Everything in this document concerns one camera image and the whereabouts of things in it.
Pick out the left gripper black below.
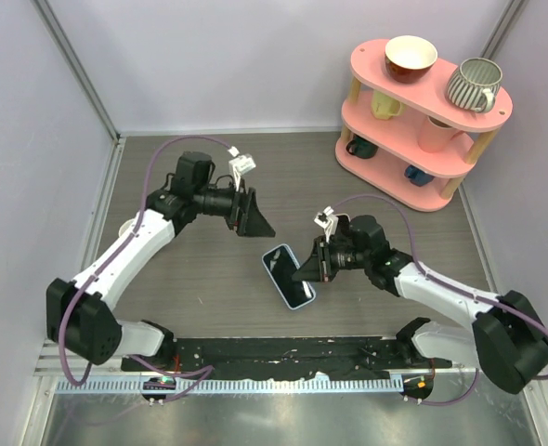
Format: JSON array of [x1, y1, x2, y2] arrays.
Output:
[[194, 177, 275, 237]]

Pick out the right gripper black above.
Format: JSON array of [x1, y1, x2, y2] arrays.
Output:
[[294, 234, 371, 282]]

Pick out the blue phone case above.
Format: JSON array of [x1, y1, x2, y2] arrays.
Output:
[[261, 243, 318, 311]]

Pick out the black phone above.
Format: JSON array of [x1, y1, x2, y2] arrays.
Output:
[[263, 245, 315, 308]]

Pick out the pink phone case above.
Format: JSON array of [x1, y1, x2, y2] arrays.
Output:
[[336, 214, 350, 230]]

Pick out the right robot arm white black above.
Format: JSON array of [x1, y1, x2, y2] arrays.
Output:
[[293, 215, 548, 394]]

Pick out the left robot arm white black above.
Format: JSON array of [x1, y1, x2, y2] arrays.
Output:
[[46, 151, 276, 371]]

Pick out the dark green mug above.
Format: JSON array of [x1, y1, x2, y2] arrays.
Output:
[[346, 135, 378, 160]]

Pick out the blue mug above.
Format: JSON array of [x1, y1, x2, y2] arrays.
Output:
[[404, 165, 435, 187]]

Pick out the pink three-tier shelf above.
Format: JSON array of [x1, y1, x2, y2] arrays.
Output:
[[335, 35, 513, 212]]

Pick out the yellow mug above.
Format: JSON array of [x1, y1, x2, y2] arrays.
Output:
[[371, 90, 406, 120]]

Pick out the pink mug on shelf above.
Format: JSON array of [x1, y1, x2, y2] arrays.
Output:
[[417, 116, 463, 153]]

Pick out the red bowl white inside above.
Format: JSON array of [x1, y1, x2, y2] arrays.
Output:
[[385, 35, 438, 84]]

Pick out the grey striped mug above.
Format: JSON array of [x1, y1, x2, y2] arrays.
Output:
[[446, 58, 503, 113]]

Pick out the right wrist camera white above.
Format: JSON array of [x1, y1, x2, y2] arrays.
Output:
[[313, 206, 339, 243]]

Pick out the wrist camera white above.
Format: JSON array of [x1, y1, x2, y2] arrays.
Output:
[[228, 146, 256, 191], [313, 206, 339, 243]]

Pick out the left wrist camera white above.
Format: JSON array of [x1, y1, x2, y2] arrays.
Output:
[[228, 146, 256, 191]]

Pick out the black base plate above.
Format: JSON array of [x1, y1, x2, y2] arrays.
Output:
[[120, 334, 452, 378]]

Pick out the white slotted cable duct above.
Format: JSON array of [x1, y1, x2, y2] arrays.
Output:
[[55, 374, 403, 395]]

